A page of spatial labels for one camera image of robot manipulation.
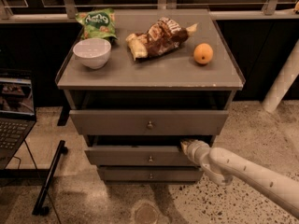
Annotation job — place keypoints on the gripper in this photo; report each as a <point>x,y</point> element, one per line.
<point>195,149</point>

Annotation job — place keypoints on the grey drawer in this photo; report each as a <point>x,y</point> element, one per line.
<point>149,174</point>
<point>149,122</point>
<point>141,150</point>

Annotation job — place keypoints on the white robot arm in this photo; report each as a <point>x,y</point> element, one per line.
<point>221,165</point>

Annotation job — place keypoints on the grey bottom drawer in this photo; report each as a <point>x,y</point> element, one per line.
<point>149,174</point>

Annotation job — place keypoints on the grey drawer cabinet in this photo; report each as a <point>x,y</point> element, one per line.
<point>173,81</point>

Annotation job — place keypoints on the grey top drawer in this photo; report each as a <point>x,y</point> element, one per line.
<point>149,122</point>

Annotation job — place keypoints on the orange fruit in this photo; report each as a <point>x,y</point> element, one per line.
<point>203,53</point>

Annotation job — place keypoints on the brown chip bag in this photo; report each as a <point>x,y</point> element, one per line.
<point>163,36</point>

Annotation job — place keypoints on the white ceramic bowl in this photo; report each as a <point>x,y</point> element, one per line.
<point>92,52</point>

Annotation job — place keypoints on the green snack bag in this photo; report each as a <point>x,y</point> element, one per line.
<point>99,23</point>

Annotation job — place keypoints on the black laptop stand leg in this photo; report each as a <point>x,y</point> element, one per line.
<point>40,209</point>

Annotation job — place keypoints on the black laptop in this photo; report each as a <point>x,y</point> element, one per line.
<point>17,112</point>

